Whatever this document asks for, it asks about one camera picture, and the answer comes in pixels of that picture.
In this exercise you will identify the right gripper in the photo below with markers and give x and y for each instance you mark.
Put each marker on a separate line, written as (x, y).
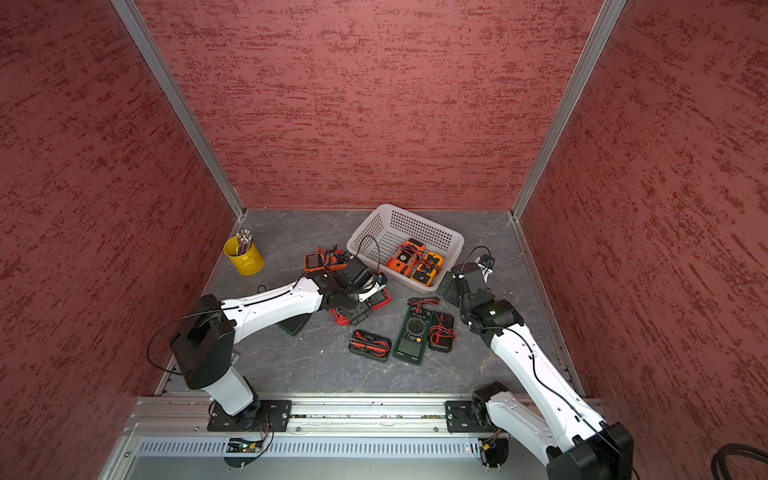
(450, 293)

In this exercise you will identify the red multimeter with leads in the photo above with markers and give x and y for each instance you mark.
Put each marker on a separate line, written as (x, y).
(362, 311)

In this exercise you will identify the yellow multimeter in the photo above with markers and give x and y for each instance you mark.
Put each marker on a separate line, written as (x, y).
(427, 268)

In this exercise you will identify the black multimeter face down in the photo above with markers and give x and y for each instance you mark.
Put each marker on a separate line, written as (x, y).
(442, 332)

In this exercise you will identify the orange black multimeter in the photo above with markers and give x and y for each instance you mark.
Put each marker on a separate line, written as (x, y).
(407, 257)

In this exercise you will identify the green large multimeter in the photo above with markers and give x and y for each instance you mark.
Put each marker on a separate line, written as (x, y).
(413, 338)

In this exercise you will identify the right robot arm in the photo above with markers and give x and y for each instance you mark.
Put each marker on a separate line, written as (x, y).
(570, 438)

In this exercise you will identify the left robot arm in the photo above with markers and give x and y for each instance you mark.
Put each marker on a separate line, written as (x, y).
(204, 341)

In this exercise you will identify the orange multimeter near back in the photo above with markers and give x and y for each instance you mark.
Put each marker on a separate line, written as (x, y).
(332, 259)

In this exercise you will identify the dark green multimeter left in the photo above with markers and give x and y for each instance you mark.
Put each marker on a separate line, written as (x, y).
(294, 325)

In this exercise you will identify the white plastic perforated basket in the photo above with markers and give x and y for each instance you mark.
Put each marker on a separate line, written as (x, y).
(387, 228)

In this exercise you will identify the yellow metal pen cup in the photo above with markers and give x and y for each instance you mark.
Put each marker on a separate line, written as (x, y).
(247, 263)

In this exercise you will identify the pens in cup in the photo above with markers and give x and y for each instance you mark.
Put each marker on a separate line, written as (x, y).
(244, 241)

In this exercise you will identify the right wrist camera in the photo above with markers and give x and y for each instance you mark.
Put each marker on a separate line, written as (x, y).
(483, 262)

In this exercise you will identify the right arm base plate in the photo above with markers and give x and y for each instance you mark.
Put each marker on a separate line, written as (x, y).
(468, 417)

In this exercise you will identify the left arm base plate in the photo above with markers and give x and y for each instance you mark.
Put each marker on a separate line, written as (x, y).
(273, 415)

